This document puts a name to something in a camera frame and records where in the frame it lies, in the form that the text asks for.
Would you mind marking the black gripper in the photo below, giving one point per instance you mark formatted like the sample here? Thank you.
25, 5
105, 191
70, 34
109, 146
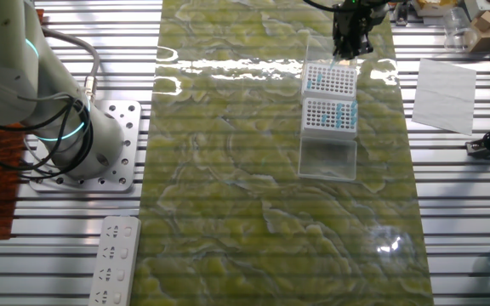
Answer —
353, 21

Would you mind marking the blue pipette tip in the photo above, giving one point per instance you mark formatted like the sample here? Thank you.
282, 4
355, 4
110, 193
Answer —
319, 77
338, 124
324, 120
354, 104
353, 113
309, 84
332, 64
353, 122
338, 115
339, 107

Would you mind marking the far white pipette tip box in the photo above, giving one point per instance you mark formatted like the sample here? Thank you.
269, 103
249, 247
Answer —
326, 96

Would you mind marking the white tip rack clear lid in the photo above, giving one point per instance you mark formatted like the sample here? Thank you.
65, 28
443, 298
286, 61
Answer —
326, 132

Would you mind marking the yellow box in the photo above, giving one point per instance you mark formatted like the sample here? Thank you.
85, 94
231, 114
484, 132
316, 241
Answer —
434, 6

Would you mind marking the white paper sheet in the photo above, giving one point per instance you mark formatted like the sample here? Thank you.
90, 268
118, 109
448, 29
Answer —
445, 98

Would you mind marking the clear plastic cup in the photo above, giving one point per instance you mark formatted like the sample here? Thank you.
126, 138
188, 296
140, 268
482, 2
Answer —
459, 34

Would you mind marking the white box device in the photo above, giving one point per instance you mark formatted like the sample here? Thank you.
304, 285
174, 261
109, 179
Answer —
483, 8

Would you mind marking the small cardboard box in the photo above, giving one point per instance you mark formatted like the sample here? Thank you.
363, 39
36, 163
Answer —
489, 38

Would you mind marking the green marble pattern mat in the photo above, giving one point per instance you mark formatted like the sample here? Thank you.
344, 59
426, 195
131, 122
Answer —
228, 191

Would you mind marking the white power strip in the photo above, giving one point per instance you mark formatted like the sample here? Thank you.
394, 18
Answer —
115, 238

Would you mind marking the small black bracket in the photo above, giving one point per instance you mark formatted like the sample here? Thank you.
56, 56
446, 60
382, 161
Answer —
401, 15

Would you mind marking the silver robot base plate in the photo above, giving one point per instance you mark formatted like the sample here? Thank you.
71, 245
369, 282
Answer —
131, 144

